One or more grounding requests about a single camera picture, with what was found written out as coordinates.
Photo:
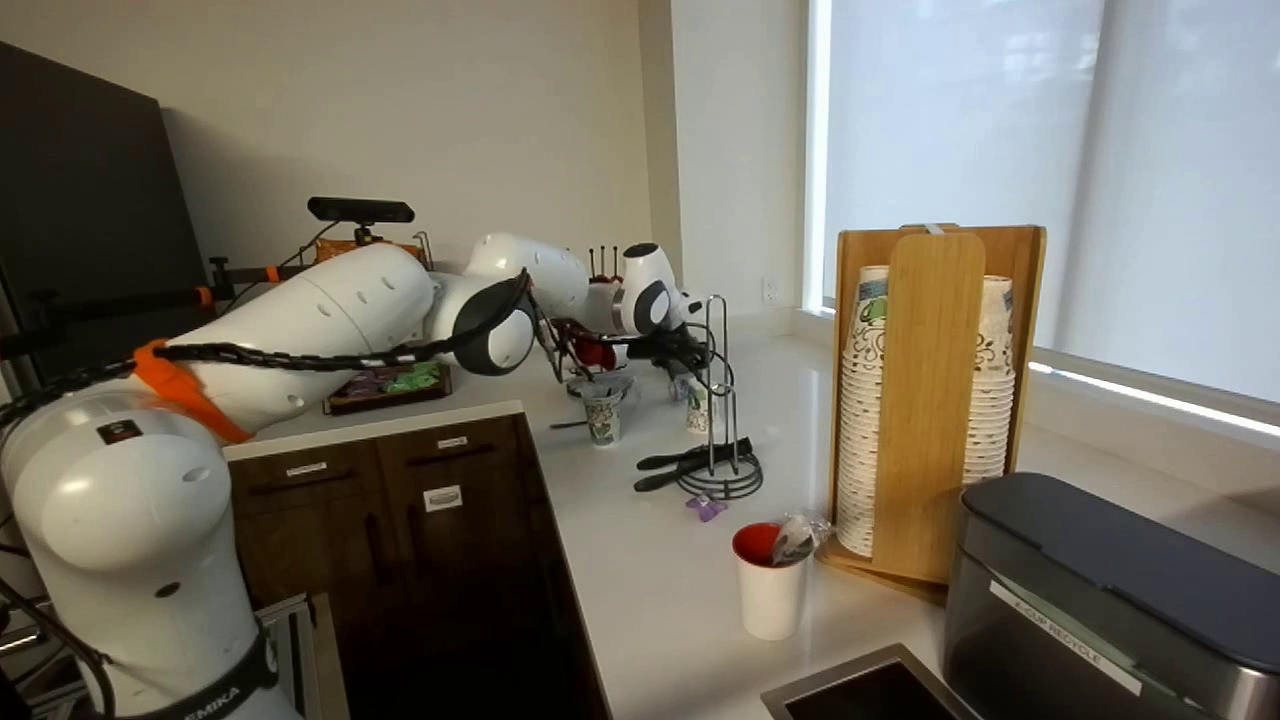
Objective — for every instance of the large black panel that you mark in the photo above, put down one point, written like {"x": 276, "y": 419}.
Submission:
{"x": 81, "y": 172}

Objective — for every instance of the small purple object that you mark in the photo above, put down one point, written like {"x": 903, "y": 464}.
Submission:
{"x": 706, "y": 506}

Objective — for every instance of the snack display rack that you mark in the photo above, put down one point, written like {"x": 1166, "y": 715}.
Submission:
{"x": 392, "y": 384}

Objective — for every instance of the dark wooden cabinet with label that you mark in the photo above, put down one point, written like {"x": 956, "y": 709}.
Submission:
{"x": 346, "y": 563}

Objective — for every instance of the white cabinet label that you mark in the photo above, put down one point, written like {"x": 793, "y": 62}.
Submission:
{"x": 441, "y": 499}

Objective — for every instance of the clear plastic bag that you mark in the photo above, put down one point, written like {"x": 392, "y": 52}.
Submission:
{"x": 603, "y": 384}

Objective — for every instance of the wooden cup dispenser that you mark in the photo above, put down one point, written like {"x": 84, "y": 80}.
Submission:
{"x": 935, "y": 402}

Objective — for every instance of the white mug red inside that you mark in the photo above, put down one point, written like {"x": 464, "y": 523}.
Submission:
{"x": 770, "y": 592}

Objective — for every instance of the black tongs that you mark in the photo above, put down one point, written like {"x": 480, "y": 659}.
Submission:
{"x": 684, "y": 464}

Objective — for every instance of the silver bin black lid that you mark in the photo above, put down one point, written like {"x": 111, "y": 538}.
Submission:
{"x": 1093, "y": 600}

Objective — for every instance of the white window blind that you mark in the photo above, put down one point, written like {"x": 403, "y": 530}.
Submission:
{"x": 963, "y": 134}

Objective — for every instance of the stack of paper cups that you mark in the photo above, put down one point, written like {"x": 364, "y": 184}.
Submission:
{"x": 989, "y": 372}
{"x": 865, "y": 402}

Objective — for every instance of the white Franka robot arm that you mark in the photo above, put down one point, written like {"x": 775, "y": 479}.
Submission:
{"x": 121, "y": 506}

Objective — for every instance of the red and white object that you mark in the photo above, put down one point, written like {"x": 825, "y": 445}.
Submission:
{"x": 599, "y": 355}

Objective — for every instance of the black stereo camera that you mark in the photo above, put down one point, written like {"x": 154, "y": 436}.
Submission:
{"x": 360, "y": 211}

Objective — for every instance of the patterned paper cup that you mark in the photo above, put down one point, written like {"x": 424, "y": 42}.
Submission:
{"x": 694, "y": 408}

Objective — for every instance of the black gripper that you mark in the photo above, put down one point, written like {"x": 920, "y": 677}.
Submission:
{"x": 675, "y": 346}

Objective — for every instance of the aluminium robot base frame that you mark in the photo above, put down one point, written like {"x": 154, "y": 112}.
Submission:
{"x": 303, "y": 652}

